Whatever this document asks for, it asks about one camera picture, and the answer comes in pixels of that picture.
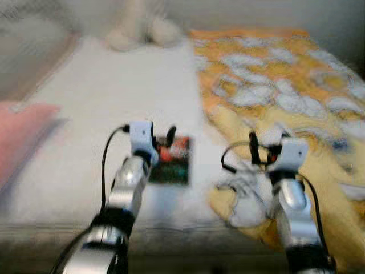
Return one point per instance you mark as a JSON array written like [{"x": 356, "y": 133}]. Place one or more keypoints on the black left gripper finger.
[
  {"x": 170, "y": 135},
  {"x": 153, "y": 130}
]

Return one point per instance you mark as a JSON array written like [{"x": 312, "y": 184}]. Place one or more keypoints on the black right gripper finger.
[{"x": 254, "y": 148}]

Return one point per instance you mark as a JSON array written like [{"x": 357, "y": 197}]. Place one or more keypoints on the red and green book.
[{"x": 177, "y": 162}]

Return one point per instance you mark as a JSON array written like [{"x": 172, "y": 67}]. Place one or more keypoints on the yellow cartoon egg blanket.
[{"x": 274, "y": 74}]

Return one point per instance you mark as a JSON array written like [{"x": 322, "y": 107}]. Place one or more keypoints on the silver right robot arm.
[{"x": 293, "y": 200}]

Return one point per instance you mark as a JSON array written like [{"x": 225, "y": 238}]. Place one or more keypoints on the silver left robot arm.
[{"x": 128, "y": 182}]

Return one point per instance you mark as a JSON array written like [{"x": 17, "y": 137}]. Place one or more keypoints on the white mattress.
[{"x": 114, "y": 91}]

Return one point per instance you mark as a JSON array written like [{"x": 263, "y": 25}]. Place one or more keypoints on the beige bed base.
[{"x": 188, "y": 248}]

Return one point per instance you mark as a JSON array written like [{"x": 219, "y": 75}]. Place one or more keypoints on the pink pillow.
[{"x": 23, "y": 131}]

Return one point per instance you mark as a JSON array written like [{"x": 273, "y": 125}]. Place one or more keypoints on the grey ornate patterned headboard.
[{"x": 28, "y": 51}]

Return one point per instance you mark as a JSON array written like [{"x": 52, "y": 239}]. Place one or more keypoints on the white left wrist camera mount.
[{"x": 141, "y": 136}]

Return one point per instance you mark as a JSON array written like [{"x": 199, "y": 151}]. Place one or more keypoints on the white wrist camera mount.
[
  {"x": 293, "y": 154},
  {"x": 141, "y": 136}
]

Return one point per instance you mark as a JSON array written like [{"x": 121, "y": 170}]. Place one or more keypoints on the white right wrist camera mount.
[{"x": 293, "y": 154}]

